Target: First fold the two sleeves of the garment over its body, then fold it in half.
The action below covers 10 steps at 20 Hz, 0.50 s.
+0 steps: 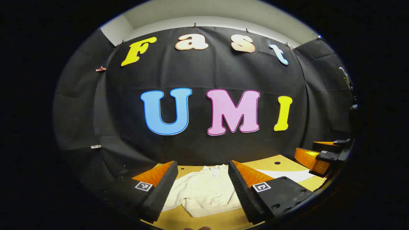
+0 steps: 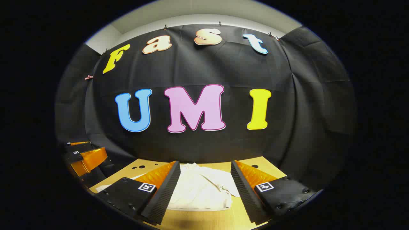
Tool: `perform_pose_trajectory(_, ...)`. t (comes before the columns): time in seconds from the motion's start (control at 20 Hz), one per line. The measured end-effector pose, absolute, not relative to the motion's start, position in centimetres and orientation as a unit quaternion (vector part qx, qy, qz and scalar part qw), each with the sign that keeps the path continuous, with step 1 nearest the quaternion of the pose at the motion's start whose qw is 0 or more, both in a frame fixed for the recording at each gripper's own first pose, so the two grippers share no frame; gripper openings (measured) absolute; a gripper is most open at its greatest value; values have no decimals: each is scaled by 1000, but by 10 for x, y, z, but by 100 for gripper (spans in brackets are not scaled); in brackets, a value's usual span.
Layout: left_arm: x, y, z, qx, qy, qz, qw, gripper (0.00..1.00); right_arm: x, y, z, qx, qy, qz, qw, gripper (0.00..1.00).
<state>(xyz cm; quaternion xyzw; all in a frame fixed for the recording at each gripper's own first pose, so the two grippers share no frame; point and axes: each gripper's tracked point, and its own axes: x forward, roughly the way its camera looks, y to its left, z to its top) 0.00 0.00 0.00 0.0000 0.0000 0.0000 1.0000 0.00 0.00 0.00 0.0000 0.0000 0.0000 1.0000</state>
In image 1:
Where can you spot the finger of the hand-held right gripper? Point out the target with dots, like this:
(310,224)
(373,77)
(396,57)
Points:
(306,159)
(329,146)

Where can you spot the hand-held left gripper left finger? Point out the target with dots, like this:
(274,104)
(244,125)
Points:
(163,191)

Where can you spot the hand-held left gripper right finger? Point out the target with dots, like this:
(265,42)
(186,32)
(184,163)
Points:
(243,195)

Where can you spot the cream sweatshirt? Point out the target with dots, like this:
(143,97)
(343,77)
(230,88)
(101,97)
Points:
(204,191)

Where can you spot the small white tag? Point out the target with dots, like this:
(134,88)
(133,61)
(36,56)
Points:
(96,146)

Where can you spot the black backdrop cloth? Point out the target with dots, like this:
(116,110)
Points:
(198,73)

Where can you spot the pink clip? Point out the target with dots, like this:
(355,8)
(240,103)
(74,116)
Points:
(100,68)

